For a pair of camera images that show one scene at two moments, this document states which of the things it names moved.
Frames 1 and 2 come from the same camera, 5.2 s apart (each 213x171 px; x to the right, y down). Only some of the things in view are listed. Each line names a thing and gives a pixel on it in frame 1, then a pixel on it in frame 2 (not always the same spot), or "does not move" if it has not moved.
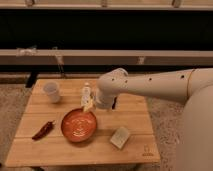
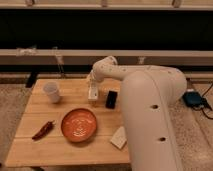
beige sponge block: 120,137 does not move
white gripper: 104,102 to 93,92
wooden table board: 62,125 does not move
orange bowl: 78,125 does not move
